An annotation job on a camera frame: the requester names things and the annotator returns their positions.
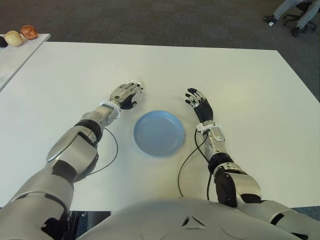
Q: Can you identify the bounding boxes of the white side table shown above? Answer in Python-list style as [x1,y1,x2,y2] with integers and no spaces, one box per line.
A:
[0,33,52,92]

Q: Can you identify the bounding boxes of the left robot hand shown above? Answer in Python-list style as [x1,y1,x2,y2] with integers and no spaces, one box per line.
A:
[109,79,145,111]

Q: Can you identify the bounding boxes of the pale bread roll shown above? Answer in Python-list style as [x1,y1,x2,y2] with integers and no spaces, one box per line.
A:
[4,30,25,47]

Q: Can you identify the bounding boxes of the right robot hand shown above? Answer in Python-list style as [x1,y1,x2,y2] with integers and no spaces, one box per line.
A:
[184,87,215,125]

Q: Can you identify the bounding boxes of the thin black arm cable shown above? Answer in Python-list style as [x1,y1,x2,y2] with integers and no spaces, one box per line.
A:
[177,129,201,198]
[196,132,215,201]
[83,126,119,176]

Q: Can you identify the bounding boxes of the grey robot torso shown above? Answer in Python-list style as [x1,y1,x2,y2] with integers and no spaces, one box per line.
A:
[74,197,301,240]

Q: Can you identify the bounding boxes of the blue plastic plate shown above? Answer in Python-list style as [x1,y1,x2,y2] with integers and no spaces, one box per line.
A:
[133,110,186,158]

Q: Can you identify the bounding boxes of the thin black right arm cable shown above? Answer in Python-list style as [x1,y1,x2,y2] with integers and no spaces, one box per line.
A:
[177,129,201,198]
[196,132,215,201]

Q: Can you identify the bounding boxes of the black office chair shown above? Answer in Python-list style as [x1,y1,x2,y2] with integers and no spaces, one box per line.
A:
[283,0,318,32]

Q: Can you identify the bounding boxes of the reddish brown bread roll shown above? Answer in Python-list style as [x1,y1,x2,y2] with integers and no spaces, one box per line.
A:
[19,24,39,40]

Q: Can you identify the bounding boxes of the seated person grey trousers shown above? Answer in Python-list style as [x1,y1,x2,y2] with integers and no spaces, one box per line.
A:
[264,0,320,37]

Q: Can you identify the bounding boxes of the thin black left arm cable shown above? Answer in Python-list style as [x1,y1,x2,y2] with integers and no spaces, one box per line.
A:
[83,126,119,176]

